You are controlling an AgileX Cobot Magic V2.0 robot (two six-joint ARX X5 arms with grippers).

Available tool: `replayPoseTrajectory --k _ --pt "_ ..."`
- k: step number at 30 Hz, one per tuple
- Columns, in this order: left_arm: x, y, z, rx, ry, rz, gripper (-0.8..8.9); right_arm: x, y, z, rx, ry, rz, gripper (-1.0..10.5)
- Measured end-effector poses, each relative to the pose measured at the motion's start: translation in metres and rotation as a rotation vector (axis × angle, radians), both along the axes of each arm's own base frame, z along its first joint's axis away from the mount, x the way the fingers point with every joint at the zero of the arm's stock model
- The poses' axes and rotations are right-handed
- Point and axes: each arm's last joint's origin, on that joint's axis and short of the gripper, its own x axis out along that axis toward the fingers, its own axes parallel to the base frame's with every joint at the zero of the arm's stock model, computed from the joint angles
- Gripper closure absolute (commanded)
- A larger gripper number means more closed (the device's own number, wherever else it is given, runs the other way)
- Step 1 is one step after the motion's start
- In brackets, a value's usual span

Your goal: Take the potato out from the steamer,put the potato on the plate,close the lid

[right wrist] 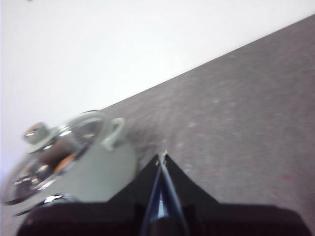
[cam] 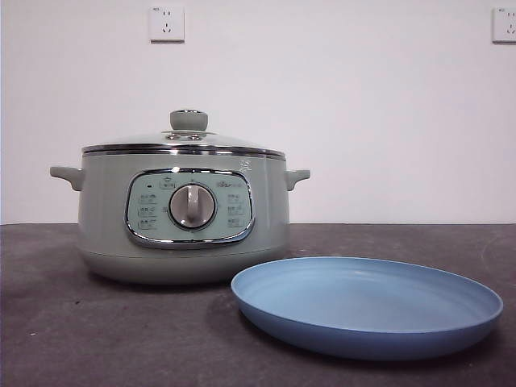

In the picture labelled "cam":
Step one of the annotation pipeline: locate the glass lid with green knob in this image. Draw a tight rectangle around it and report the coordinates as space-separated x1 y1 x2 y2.
82 109 284 159

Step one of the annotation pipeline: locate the white wall socket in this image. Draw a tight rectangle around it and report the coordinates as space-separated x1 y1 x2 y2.
491 6 516 44
150 6 187 44

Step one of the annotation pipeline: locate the pale green electric steamer pot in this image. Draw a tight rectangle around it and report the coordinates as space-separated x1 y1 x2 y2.
49 149 311 286

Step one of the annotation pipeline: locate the blue round plate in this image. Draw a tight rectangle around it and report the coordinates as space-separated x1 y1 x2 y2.
230 256 504 361

